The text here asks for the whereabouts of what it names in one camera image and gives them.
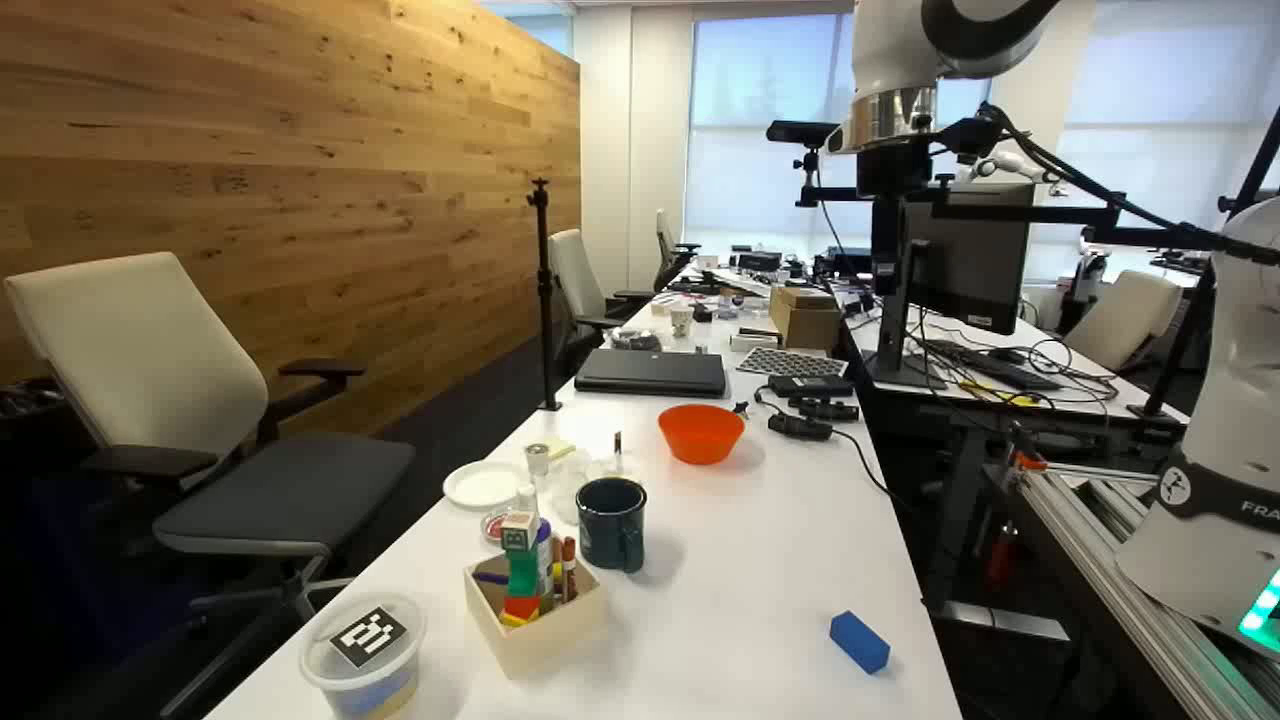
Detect black monitor mount bar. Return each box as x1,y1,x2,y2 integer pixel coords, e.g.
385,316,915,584
797,175,1193,257

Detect office chair with armrests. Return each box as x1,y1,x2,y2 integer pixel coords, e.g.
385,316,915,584
0,247,418,720

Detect black laptop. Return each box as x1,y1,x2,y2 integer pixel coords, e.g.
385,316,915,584
570,343,732,398

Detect cream open box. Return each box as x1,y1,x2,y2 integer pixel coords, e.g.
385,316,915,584
460,537,613,676

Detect black camera on mount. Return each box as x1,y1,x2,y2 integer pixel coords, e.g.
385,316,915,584
763,116,849,151

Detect orange bowl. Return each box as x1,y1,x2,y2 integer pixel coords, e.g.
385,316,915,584
657,402,747,469

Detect white plate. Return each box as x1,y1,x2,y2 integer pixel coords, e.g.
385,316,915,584
439,461,528,513

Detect cardboard box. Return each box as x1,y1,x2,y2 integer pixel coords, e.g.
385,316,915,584
763,282,844,355

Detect clear tub with marker tag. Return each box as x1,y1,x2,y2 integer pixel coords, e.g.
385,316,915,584
297,590,429,720

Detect blue Expo bottle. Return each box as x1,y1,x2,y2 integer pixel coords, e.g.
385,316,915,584
495,513,554,623

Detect black flat device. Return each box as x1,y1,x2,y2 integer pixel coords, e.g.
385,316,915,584
763,372,854,402

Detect black computer monitor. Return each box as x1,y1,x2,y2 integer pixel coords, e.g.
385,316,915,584
871,180,1039,390

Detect white background office chair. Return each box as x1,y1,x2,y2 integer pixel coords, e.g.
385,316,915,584
548,225,633,335
1064,268,1193,376

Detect black small device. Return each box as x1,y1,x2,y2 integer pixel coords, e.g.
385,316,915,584
763,413,837,444

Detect aluminium rail frame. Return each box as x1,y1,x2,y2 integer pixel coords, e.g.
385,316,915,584
1015,455,1280,720

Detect black tripod pole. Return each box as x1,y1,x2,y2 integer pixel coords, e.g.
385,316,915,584
525,175,569,416

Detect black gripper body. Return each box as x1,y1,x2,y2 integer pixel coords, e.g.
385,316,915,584
854,136,939,204

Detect grey keyboard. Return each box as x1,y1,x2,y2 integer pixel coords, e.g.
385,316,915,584
736,343,851,385

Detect blue rectangular block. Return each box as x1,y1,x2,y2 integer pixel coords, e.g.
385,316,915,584
823,607,894,680

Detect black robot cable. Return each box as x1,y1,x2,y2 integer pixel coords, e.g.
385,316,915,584
930,97,1280,263

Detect dark blue mug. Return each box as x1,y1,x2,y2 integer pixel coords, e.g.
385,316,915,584
570,477,650,576

